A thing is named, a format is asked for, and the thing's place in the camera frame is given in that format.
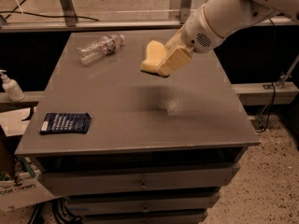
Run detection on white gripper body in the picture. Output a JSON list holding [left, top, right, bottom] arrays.
[[181, 5, 224, 53]]

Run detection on white cardboard box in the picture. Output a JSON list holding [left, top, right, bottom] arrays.
[[0, 171, 57, 212]]

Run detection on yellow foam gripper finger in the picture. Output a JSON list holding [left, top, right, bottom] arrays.
[[164, 28, 188, 51], [156, 46, 192, 77]]

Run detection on yellow sponge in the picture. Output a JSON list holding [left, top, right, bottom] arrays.
[[140, 40, 168, 77]]

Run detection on black cables under cabinet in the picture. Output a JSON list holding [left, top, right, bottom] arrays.
[[27, 198, 83, 224]]

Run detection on dark blue snack packet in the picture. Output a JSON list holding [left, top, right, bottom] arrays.
[[39, 113, 92, 134]]

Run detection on grey drawer cabinet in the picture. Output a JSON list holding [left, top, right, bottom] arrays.
[[17, 30, 259, 224]]

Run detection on white pump dispenser bottle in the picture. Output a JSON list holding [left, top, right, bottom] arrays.
[[0, 70, 24, 102]]

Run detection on black cable on floor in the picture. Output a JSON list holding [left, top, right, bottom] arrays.
[[0, 0, 101, 22]]

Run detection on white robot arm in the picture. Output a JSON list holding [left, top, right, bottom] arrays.
[[156, 0, 299, 77]]

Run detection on clear plastic water bottle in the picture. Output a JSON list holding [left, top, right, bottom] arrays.
[[77, 34, 124, 65]]

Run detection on metal frame rail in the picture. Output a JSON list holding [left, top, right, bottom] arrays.
[[1, 0, 298, 31]]

